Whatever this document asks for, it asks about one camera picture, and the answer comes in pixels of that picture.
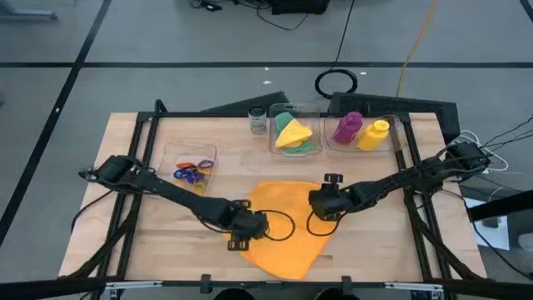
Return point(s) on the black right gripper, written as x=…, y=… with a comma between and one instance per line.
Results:
x=331, y=202

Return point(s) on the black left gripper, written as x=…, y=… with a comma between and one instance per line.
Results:
x=247, y=225

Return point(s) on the orange microfiber cloth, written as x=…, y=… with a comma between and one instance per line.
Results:
x=287, y=254

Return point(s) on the purple coil wristband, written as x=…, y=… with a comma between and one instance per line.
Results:
x=200, y=163
x=193, y=178

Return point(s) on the pink plastic water bottle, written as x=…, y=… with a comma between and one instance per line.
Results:
x=347, y=129

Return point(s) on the pale yellow cloth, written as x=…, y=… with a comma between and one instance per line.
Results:
x=293, y=133

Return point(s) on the yellow plastic water bottle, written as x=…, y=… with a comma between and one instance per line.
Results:
x=372, y=135

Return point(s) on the blue coil wristband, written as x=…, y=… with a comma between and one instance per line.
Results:
x=175, y=175

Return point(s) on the orange coil wristband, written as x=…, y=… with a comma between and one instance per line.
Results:
x=183, y=165

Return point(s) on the green microfiber cloth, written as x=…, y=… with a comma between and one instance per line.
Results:
x=283, y=121

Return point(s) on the clear plastic bin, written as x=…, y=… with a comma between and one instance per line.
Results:
x=318, y=137
x=395, y=141
x=175, y=150

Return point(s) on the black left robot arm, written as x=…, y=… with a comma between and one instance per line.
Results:
x=179, y=196

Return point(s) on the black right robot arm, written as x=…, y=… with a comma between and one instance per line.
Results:
x=395, y=183

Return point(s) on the clear glass jar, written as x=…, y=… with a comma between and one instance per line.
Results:
x=257, y=123

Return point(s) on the black equipment box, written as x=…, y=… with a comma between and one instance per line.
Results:
x=300, y=6

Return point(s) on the grey table leg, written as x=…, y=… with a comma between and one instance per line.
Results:
x=25, y=14

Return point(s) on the black frame clamp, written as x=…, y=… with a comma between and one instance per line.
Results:
x=347, y=285
x=205, y=283

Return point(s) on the black aluminium frame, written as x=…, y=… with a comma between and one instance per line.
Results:
x=291, y=284

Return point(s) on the silver aluminium rail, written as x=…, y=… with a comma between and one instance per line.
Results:
x=412, y=286
x=133, y=285

